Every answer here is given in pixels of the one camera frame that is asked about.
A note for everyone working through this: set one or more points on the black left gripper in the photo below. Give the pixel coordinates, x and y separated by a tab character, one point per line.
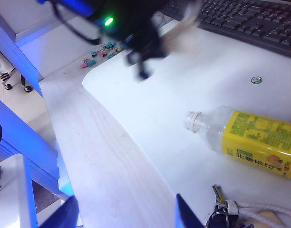
145	52

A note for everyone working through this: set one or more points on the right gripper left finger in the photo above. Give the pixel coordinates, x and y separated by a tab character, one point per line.
62	213

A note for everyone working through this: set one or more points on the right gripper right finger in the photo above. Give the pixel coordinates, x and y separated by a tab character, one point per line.
188	213

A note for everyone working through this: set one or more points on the white feather shuttlecock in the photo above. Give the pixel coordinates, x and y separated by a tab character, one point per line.
183	26

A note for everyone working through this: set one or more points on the clear bottle yellow label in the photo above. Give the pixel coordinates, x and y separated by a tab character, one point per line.
255	137

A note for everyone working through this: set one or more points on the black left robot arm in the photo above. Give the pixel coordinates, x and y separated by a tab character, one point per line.
112	14

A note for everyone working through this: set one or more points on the yellow binder clip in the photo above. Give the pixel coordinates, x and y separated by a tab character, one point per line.
119	49

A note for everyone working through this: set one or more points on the black key bunch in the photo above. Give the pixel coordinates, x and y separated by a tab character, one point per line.
218	213

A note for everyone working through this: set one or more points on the teal binder clip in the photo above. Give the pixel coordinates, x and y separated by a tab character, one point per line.
110	44
91	63
111	55
94	54

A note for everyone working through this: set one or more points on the pink binder clip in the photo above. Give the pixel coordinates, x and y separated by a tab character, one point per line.
84	64
103	54

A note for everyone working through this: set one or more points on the white desk riser board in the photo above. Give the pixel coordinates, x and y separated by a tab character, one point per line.
159	107

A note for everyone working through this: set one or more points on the black computer keyboard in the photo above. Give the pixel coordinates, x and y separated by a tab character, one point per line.
243	19

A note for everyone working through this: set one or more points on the green round sticker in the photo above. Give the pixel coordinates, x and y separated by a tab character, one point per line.
257	80

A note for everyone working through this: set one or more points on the black caster wheel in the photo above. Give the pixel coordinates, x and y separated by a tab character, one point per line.
28	89
8	86

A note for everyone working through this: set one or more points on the white stand post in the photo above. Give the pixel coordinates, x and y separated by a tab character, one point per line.
17	190

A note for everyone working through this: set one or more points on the aluminium frame beam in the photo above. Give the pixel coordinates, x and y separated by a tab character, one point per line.
7	35
17	142

